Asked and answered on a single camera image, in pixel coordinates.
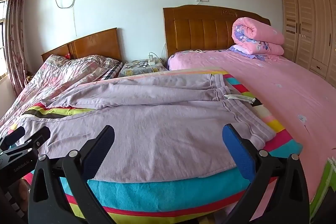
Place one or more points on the window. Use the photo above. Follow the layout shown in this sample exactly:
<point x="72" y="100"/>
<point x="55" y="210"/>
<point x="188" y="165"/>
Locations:
<point x="2" y="37"/>

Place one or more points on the striped colourful blanket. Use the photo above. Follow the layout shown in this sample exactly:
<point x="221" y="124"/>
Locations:
<point x="162" y="192"/>

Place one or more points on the white charger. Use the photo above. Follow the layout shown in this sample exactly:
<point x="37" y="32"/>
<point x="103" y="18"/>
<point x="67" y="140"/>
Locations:
<point x="151" y="60"/>

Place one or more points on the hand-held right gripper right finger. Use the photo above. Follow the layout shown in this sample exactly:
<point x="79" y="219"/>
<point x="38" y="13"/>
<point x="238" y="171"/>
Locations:
<point x="236" y="150"/>

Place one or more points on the nightstand with floral cover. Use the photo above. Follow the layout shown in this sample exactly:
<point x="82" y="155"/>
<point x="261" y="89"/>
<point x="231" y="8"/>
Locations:
<point x="139" y="70"/>

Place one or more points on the floral pink quilt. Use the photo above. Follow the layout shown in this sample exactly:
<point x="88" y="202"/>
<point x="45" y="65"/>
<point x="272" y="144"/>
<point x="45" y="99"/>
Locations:
<point x="57" y="74"/>

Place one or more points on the floral red curtain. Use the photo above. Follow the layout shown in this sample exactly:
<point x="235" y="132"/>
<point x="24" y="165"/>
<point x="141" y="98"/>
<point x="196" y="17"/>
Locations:
<point x="17" y="35"/>

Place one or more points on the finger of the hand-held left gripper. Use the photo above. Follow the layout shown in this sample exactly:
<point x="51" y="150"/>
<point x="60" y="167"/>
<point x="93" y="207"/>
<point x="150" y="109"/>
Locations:
<point x="36" y="137"/>
<point x="14" y="134"/>

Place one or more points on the pink bed sheet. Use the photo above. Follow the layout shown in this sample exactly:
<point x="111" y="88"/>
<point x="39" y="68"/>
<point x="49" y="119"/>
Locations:
<point x="296" y="98"/>

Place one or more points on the rolled pink quilt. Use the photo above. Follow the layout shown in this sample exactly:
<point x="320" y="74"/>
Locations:
<point x="258" y="35"/>

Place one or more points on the plain wooden headboard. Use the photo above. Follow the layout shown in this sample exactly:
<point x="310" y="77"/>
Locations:
<point x="97" y="43"/>

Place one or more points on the lilac pants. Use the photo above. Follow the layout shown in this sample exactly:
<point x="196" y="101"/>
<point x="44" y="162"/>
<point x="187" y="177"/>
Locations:
<point x="157" y="121"/>

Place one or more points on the large padded wooden headboard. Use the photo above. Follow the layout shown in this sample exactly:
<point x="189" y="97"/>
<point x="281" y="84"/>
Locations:
<point x="199" y="29"/>

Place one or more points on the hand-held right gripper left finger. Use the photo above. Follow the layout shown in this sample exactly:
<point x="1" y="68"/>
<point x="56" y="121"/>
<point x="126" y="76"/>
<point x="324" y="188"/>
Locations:
<point x="101" y="146"/>

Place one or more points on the plaid pillow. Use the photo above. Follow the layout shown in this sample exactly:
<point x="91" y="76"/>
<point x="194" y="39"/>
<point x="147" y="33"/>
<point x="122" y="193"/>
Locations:
<point x="111" y="70"/>

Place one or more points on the light wooden wardrobe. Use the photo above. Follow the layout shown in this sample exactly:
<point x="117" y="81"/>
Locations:
<point x="307" y="24"/>

